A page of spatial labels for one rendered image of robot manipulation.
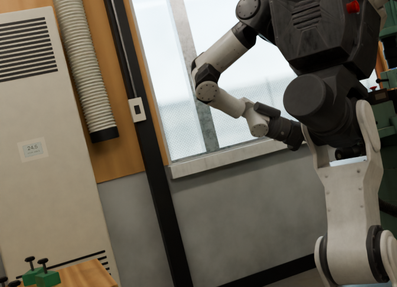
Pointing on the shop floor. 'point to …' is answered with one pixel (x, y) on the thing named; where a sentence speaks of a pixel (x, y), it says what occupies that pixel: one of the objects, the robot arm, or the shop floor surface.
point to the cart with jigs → (64, 276)
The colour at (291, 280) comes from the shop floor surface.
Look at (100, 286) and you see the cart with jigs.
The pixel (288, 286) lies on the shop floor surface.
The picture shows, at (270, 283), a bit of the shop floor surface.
